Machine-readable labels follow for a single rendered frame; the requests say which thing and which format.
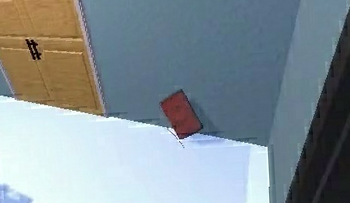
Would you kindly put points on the red heater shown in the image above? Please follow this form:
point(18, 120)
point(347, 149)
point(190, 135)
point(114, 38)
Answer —
point(181, 115)

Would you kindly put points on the dark brown door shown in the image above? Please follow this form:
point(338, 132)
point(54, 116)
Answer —
point(345, 140)

